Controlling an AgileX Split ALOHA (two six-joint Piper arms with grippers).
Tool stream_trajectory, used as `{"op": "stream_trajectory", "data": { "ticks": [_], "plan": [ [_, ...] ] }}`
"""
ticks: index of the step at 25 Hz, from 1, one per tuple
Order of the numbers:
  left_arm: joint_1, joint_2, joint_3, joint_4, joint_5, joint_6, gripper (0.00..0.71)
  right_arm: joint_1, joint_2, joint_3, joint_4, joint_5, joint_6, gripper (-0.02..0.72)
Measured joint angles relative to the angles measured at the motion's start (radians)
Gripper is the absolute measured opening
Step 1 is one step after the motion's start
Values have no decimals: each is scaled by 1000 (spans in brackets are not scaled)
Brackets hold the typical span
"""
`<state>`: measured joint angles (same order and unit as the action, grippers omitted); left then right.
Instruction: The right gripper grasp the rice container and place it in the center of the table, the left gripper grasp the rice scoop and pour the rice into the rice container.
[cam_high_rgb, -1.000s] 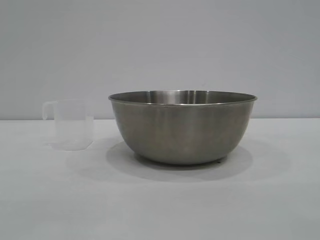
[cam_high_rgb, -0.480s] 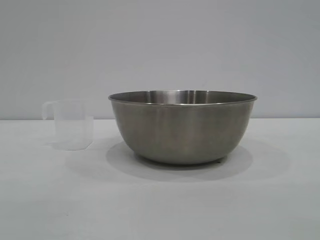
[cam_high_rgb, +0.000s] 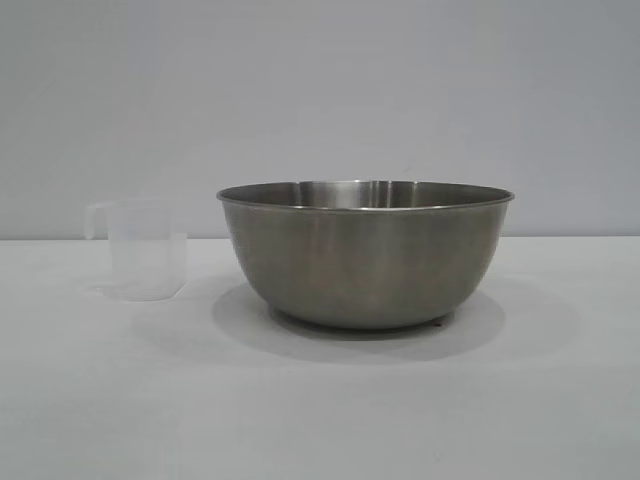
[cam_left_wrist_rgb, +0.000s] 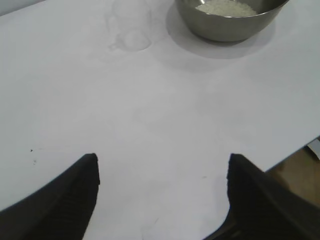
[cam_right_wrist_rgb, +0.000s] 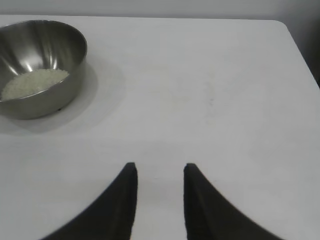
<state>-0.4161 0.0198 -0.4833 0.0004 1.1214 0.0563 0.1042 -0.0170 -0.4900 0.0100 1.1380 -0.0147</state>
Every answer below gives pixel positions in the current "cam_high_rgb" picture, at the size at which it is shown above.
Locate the clear plastic measuring cup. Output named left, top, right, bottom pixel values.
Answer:
left=84, top=196, right=190, bottom=304

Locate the stainless steel mixing bowl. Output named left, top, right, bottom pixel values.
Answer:
left=215, top=177, right=516, bottom=331

